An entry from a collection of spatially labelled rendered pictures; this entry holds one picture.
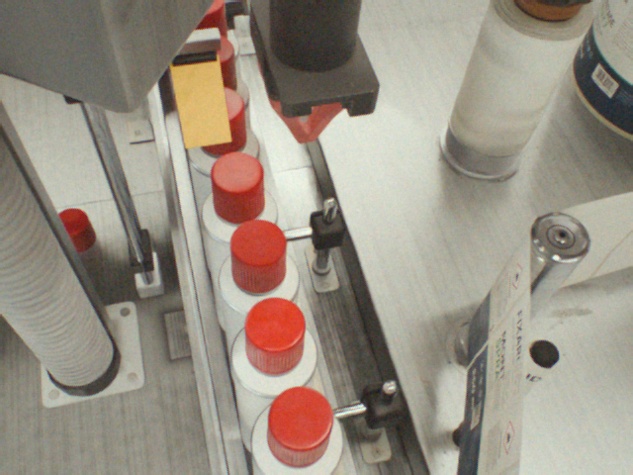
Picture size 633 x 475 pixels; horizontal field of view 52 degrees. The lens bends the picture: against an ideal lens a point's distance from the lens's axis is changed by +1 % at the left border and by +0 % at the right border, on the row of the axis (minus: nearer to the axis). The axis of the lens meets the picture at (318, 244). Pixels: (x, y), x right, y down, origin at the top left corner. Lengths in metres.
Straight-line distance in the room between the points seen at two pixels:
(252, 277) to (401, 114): 0.39
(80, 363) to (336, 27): 0.24
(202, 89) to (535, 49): 0.28
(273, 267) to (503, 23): 0.30
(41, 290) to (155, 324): 0.39
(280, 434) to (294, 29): 0.23
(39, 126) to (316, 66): 0.45
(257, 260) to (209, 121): 0.11
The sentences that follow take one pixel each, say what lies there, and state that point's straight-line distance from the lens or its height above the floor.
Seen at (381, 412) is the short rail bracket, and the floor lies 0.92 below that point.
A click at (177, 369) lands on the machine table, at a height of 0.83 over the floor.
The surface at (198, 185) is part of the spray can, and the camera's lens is 0.48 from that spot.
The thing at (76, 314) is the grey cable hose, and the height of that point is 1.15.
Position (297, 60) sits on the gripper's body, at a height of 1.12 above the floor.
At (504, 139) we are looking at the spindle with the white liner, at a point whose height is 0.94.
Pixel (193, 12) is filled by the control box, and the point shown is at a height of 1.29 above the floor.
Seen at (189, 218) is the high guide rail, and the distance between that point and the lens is 0.53.
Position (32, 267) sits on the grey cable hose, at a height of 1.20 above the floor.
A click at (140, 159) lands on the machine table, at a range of 0.74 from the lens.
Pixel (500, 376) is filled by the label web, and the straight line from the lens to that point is 0.44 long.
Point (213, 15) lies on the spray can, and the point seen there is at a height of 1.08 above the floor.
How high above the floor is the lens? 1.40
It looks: 58 degrees down
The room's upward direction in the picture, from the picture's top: 7 degrees clockwise
